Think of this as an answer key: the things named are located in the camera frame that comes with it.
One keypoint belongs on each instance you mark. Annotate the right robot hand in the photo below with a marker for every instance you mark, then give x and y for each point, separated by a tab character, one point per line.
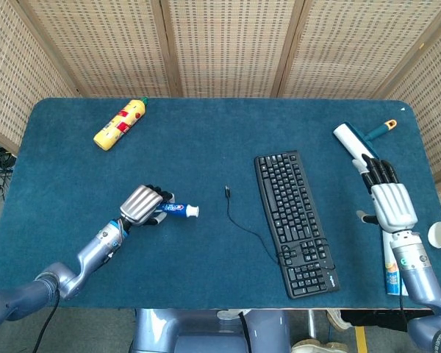
393	206

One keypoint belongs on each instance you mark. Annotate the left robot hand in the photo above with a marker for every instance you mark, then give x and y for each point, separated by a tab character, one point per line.
139	204

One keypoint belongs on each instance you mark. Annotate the blue white toothpaste tube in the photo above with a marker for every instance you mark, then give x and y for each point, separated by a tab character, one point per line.
176	209

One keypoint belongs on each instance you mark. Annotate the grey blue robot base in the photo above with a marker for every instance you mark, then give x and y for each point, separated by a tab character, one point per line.
191	332

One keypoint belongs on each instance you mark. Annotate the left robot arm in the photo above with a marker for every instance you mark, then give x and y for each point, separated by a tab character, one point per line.
92	252

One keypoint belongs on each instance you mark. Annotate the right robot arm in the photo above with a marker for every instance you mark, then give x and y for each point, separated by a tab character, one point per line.
417	272

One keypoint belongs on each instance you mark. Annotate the white lint roll refill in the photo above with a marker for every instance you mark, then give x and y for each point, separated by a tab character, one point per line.
391	276

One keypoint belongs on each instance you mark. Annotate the blue felt table mat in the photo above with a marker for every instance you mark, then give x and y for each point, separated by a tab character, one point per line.
191	147

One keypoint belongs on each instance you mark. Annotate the yellow plastic bottle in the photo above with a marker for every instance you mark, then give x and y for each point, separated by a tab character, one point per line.
119	123

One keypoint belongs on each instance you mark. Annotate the black computer keyboard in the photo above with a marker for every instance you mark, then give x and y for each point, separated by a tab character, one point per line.
290	206

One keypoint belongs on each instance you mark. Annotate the woven bamboo screen panel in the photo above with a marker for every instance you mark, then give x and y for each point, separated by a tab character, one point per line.
353	44
103	44
14	73
228	44
433	110

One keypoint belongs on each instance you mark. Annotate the beige shoe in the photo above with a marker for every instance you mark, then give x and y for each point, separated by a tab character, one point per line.
336	319
318	346

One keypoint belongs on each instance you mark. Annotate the metal table leg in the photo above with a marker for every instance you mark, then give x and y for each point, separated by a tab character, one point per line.
311	323

